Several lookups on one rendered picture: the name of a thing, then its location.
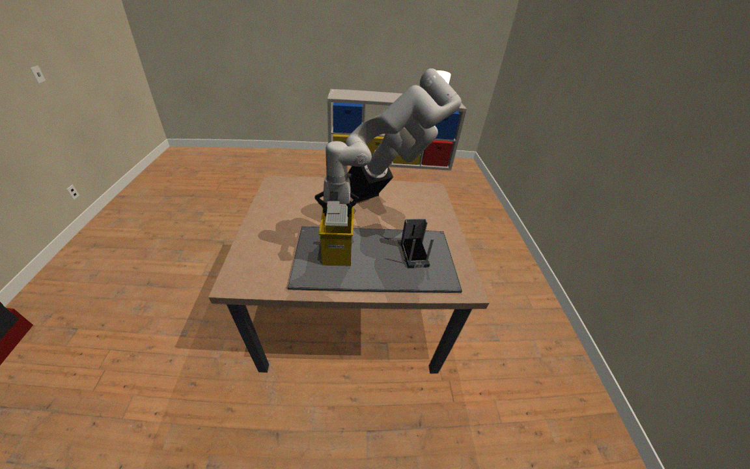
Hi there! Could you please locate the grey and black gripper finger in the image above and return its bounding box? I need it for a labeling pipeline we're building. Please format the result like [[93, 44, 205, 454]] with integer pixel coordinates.
[[314, 192, 327, 216], [346, 192, 359, 217]]

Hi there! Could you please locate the yellow plastics bin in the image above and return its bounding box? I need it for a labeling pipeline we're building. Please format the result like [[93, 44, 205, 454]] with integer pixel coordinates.
[[319, 207, 354, 266]]

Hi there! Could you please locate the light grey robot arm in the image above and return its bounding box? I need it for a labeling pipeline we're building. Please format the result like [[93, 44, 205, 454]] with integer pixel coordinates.
[[326, 68, 462, 184]]

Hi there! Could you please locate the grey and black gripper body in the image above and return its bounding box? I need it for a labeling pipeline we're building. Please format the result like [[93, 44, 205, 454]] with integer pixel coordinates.
[[324, 177, 351, 205]]

